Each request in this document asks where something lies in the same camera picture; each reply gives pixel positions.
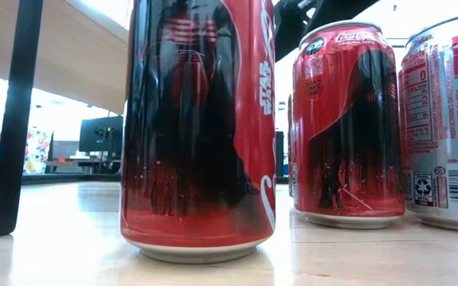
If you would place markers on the colourful patterned bag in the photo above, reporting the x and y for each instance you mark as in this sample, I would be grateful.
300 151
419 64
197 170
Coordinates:
37 153

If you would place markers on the background desk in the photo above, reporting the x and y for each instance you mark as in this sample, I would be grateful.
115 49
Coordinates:
82 163

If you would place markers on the red Coca-Cola can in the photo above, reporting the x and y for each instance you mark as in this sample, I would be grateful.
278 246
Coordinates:
197 139
290 151
348 131

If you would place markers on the wooden shelf with black legs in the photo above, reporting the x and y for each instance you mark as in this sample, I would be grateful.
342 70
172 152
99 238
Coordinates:
74 55

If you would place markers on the black metal table frame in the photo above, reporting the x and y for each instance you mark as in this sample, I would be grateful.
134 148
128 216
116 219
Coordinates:
62 178

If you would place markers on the silver Diet Coke can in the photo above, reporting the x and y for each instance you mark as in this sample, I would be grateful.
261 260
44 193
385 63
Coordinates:
447 119

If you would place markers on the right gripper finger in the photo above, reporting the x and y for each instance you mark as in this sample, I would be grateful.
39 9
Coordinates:
290 28

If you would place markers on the black computer monitor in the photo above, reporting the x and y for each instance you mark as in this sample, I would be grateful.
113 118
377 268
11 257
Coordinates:
101 135

